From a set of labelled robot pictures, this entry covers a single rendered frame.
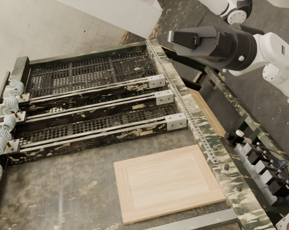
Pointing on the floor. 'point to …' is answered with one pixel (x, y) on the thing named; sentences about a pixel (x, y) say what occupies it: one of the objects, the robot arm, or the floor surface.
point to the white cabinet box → (123, 13)
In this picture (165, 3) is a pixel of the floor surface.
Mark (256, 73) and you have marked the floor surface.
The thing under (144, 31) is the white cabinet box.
